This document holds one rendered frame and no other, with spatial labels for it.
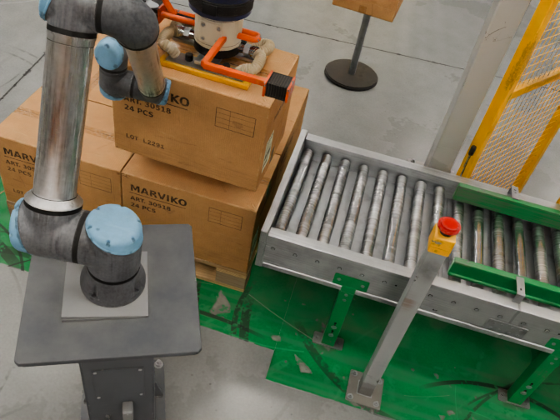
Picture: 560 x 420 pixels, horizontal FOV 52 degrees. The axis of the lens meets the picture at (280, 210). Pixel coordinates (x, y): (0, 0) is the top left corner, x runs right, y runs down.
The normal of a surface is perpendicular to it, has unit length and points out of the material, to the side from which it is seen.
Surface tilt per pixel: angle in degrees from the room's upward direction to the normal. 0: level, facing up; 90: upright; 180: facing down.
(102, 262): 91
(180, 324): 0
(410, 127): 0
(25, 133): 0
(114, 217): 10
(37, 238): 67
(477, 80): 90
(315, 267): 90
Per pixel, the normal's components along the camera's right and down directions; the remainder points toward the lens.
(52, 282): 0.14, -0.70
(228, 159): -0.28, 0.65
